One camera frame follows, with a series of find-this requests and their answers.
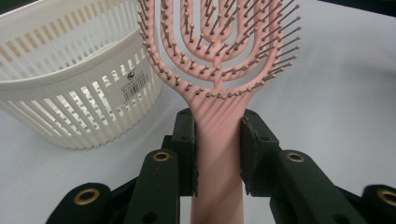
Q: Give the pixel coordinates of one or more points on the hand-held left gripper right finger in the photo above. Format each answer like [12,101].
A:
[258,155]

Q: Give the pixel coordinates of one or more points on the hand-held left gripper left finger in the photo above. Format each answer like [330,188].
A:
[186,149]

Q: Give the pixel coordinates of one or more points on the pink hairbrush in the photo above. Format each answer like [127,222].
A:
[218,77]

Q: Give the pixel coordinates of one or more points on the white slatted plastic basket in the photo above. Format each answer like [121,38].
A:
[77,77]

